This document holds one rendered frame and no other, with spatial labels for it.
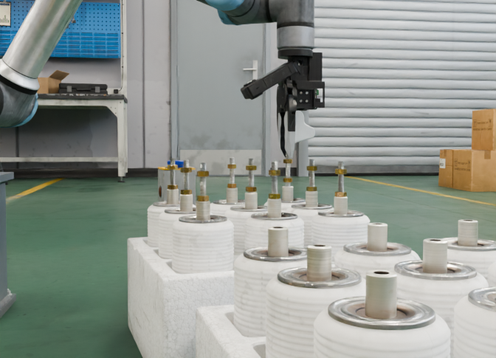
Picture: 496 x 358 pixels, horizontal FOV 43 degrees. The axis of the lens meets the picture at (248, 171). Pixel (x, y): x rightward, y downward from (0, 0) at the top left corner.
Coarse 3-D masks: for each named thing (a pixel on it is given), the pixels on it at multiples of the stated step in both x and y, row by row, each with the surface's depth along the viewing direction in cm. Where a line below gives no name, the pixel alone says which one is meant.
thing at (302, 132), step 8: (296, 112) 123; (296, 120) 123; (296, 128) 123; (304, 128) 123; (312, 128) 123; (288, 136) 122; (296, 136) 123; (304, 136) 123; (312, 136) 123; (288, 144) 123; (288, 152) 123
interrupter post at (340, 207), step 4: (336, 200) 103; (340, 200) 103; (344, 200) 103; (336, 204) 103; (340, 204) 103; (344, 204) 103; (336, 208) 103; (340, 208) 103; (344, 208) 103; (336, 212) 103; (340, 212) 103; (344, 212) 103
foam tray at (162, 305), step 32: (128, 256) 122; (128, 288) 123; (160, 288) 89; (192, 288) 89; (224, 288) 90; (128, 320) 124; (160, 320) 90; (192, 320) 89; (160, 352) 90; (192, 352) 89
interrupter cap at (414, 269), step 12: (396, 264) 61; (408, 264) 61; (420, 264) 62; (456, 264) 61; (408, 276) 57; (420, 276) 56; (432, 276) 56; (444, 276) 56; (456, 276) 56; (468, 276) 56
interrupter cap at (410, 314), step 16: (336, 304) 46; (352, 304) 46; (400, 304) 46; (416, 304) 46; (352, 320) 42; (368, 320) 42; (384, 320) 42; (400, 320) 42; (416, 320) 42; (432, 320) 43
